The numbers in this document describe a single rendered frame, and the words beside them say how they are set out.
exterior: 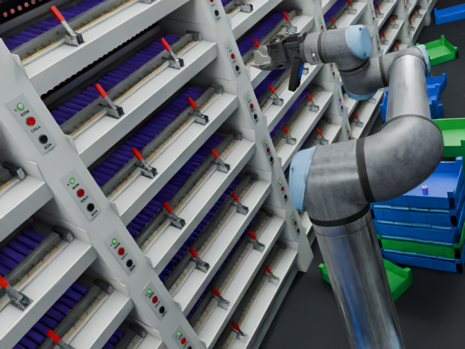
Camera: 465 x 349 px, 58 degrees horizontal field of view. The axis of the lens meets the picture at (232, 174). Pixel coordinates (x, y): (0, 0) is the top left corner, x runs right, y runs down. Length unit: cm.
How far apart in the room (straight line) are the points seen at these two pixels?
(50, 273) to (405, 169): 75
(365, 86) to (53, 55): 82
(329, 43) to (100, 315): 92
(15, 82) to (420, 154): 76
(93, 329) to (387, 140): 79
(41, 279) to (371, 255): 69
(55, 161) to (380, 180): 65
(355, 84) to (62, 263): 90
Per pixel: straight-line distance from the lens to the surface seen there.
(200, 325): 145
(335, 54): 122
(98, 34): 107
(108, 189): 112
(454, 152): 183
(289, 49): 130
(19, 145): 93
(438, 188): 169
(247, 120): 146
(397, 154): 72
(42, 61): 101
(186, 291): 132
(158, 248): 120
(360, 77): 126
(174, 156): 119
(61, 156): 97
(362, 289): 85
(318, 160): 74
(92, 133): 105
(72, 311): 113
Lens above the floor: 139
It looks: 30 degrees down
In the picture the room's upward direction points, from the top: 24 degrees counter-clockwise
